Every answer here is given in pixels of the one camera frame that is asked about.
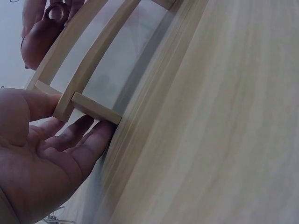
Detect light wooden slatted frame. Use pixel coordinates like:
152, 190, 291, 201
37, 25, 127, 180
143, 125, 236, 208
25, 0, 178, 125

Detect person's right hand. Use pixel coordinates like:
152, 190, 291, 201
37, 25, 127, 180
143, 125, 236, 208
20, 0, 87, 70

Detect brown ring-shaped object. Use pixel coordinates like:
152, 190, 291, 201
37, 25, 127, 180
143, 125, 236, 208
44, 4, 68, 27

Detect person's left hand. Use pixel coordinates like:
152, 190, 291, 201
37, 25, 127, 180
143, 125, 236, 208
0, 87, 115, 224

